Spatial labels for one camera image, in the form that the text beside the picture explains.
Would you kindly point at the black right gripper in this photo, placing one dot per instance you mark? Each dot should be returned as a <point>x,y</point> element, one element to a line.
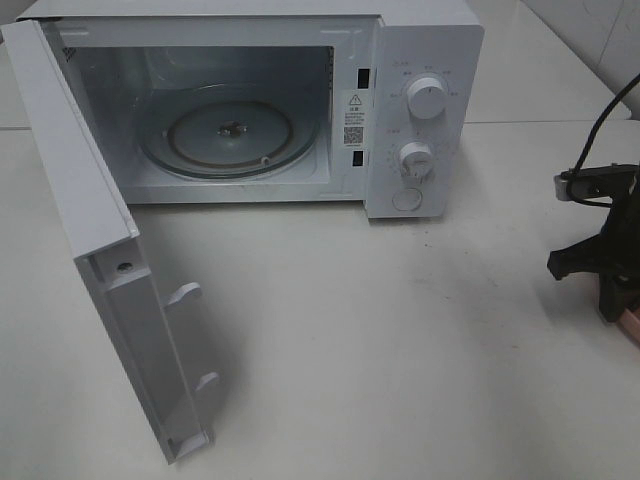
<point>613,256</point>

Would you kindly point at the pink round plate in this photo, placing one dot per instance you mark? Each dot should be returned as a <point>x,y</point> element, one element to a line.
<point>629,322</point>

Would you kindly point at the white microwave door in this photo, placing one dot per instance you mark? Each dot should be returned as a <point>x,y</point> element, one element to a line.
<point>104,239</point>

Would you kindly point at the round white door button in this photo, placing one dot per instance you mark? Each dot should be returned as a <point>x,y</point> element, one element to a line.
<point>407,199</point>

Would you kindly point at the lower white round knob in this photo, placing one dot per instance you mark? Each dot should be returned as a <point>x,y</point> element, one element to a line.
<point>416,160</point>

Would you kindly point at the white round knob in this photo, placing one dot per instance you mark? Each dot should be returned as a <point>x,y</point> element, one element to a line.
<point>427,96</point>
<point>416,160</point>

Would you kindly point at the upper white round knob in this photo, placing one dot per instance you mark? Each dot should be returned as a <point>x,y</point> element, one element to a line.
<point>427,96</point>

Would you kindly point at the white microwave oven body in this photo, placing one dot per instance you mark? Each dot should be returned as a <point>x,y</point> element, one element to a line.
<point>132,49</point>

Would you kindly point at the white warning label sticker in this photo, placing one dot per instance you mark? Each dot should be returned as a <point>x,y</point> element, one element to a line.
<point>354,112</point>

